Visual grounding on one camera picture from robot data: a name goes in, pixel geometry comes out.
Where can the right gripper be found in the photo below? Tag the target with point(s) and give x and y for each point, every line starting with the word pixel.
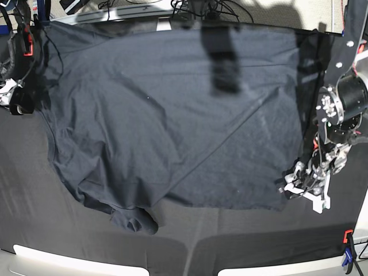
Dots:
pixel 12 95

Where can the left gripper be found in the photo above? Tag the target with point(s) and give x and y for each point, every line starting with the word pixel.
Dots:
pixel 312 179

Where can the dark navy t-shirt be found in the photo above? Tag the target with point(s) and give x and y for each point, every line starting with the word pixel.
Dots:
pixel 208 117

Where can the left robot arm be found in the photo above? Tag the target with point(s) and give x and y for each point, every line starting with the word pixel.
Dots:
pixel 340 107

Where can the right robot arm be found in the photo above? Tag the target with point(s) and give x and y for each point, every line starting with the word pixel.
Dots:
pixel 17 57

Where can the red black clamp far-left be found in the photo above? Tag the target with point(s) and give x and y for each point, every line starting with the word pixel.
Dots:
pixel 26 40

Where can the red black clamp near-right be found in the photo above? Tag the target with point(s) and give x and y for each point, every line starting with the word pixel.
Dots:
pixel 348 238

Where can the blue bar clamp near-right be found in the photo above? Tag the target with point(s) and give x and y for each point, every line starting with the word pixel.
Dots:
pixel 349 257

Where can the blue bar clamp far-left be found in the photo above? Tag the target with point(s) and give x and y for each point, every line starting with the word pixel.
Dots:
pixel 43 10

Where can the black power adapter box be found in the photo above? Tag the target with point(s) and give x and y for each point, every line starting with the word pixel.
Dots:
pixel 72 6

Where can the black table cloth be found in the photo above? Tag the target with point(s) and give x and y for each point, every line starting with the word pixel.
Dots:
pixel 39 212

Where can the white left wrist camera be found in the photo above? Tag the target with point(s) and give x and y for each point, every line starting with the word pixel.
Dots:
pixel 319 204

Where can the aluminium frame rail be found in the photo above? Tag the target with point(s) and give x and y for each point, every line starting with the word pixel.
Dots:
pixel 113 14

